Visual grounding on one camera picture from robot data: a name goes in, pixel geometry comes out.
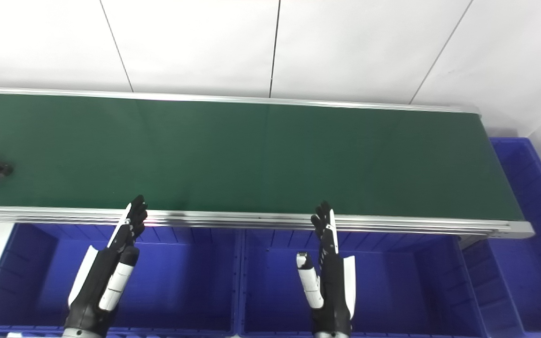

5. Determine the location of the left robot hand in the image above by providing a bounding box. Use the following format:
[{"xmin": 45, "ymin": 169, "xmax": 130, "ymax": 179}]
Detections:
[{"xmin": 63, "ymin": 195, "xmax": 148, "ymax": 337}]

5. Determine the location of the green conveyor belt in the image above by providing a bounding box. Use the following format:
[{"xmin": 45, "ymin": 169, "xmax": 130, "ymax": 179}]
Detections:
[
  {"xmin": 0, "ymin": 92, "xmax": 525, "ymax": 222},
  {"xmin": 0, "ymin": 86, "xmax": 535, "ymax": 246}
]

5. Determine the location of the blue plastic bin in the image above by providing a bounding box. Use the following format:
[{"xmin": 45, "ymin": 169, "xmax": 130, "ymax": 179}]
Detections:
[
  {"xmin": 235, "ymin": 229, "xmax": 488, "ymax": 338},
  {"xmin": 0, "ymin": 223, "xmax": 243, "ymax": 338},
  {"xmin": 460, "ymin": 137, "xmax": 541, "ymax": 338}
]

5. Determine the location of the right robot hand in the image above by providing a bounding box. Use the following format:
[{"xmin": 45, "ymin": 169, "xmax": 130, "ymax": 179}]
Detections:
[{"xmin": 296, "ymin": 201, "xmax": 357, "ymax": 335}]

